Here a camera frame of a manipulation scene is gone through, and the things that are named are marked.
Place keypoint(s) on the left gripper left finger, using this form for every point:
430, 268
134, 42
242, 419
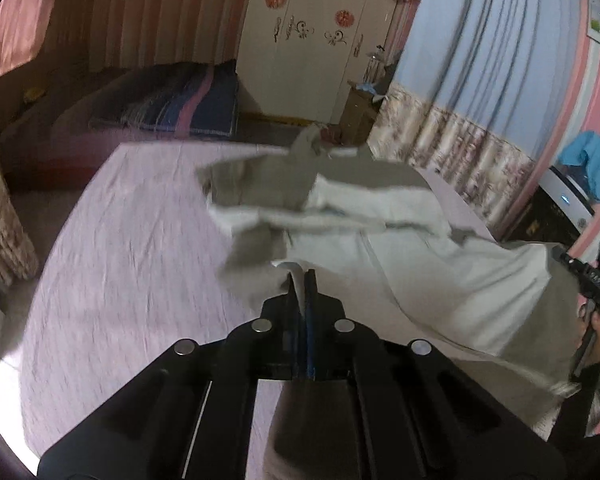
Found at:
189, 413

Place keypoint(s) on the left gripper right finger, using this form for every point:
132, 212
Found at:
416, 415

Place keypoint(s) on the grey and white jacket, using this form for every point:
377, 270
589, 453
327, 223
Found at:
377, 238

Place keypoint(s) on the white appliance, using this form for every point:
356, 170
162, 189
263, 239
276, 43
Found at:
568, 197

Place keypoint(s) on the blue cloth on appliance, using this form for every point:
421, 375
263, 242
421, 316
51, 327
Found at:
583, 153

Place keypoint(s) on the floral beige curtain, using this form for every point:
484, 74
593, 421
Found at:
487, 172

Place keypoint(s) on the pink bed sheet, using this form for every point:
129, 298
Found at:
133, 270

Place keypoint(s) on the left floral curtain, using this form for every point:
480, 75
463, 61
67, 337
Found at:
2, 219

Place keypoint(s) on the light blue curtain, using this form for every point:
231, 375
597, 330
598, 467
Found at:
503, 64

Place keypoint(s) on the wooden bedside table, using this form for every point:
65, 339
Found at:
358, 117

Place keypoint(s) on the striped blue pink blanket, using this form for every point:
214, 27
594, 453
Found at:
178, 100

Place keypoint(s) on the white wardrobe with stickers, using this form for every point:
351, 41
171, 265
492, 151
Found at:
298, 58

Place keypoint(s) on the pink window curtain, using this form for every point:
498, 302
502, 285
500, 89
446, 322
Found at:
23, 25

